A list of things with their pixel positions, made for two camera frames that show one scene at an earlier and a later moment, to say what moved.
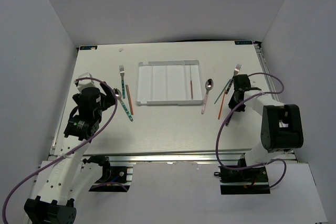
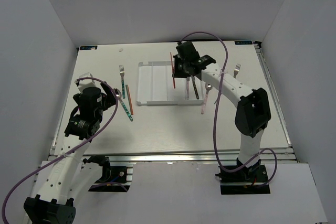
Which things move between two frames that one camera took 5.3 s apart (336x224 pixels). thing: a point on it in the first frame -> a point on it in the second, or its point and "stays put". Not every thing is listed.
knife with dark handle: x=226 y=122 -> x=195 y=86
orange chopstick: x=220 y=109 -> x=172 y=70
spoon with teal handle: x=118 y=94 stays put
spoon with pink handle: x=209 y=85 stays put
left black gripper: x=108 y=99 stays put
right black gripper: x=231 y=104 -> x=177 y=73
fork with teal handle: x=122 y=71 stays put
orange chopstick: x=130 y=102 stays put
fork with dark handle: x=236 y=71 stays put
